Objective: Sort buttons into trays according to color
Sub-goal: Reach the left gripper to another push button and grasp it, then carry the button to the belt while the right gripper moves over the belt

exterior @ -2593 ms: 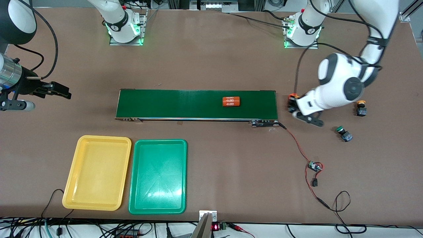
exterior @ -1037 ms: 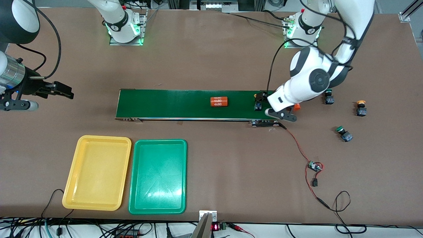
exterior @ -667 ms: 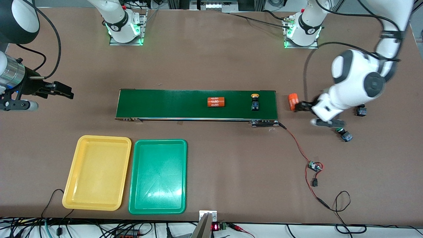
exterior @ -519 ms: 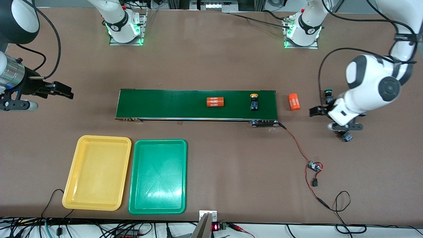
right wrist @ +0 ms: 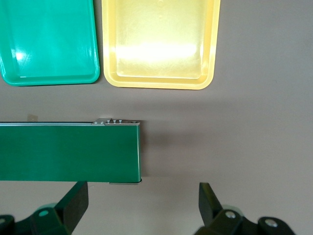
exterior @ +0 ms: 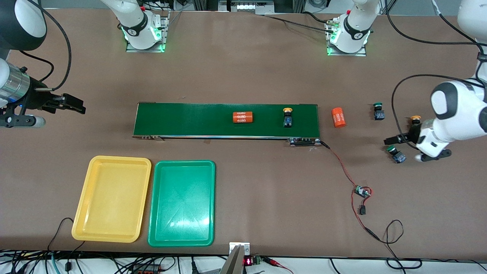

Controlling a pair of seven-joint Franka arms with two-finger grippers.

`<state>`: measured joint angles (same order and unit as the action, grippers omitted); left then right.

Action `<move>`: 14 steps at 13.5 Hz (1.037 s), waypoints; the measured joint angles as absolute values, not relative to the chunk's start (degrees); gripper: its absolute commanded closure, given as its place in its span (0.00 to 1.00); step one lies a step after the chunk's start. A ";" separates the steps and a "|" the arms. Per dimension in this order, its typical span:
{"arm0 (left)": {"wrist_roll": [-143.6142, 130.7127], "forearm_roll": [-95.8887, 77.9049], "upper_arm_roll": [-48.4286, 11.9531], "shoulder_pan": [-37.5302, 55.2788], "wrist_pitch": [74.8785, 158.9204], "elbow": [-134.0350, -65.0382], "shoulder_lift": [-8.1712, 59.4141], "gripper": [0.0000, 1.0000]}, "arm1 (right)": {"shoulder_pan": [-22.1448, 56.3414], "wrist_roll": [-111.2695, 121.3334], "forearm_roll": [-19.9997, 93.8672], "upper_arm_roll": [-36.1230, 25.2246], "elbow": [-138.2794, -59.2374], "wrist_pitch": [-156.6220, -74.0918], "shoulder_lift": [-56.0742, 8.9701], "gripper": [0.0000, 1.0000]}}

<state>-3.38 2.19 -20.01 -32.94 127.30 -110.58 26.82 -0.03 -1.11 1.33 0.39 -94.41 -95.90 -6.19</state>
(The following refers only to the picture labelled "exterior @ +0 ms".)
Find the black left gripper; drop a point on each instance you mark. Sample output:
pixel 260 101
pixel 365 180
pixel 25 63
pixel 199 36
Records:
pixel 410 136

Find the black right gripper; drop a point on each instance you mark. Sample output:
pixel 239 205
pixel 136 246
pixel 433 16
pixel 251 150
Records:
pixel 39 99

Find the green push button switch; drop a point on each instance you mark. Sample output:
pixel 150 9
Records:
pixel 397 156
pixel 379 114

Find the yellow push button switch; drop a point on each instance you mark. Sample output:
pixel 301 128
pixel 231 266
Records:
pixel 416 118
pixel 288 120

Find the orange cylinder battery cell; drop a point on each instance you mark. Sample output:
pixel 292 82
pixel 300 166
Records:
pixel 338 118
pixel 243 117

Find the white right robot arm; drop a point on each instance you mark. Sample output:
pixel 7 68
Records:
pixel 133 23

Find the small green circuit board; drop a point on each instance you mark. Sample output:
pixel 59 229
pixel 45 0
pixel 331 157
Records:
pixel 361 191

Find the yellow plastic tray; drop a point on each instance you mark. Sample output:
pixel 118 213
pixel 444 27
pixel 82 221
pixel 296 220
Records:
pixel 110 201

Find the green conveyor belt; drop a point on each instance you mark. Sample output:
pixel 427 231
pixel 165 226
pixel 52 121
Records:
pixel 190 120

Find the green plastic tray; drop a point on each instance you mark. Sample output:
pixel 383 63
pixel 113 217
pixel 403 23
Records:
pixel 182 205

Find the red black clip lead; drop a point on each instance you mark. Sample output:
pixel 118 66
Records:
pixel 274 262

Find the orange power strip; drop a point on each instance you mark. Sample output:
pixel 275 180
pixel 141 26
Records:
pixel 146 271

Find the red digit display module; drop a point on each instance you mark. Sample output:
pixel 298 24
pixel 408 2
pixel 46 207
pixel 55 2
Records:
pixel 248 262

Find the silver control box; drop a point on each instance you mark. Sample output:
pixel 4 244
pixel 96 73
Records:
pixel 247 7

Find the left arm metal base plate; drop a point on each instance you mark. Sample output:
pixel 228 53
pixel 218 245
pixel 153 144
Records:
pixel 362 52

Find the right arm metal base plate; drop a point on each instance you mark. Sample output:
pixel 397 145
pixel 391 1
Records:
pixel 166 34

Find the silver camera mount bracket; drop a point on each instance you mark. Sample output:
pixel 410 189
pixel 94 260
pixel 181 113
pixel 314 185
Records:
pixel 233 247

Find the grey camera mount pole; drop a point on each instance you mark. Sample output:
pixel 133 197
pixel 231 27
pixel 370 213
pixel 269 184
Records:
pixel 233 264

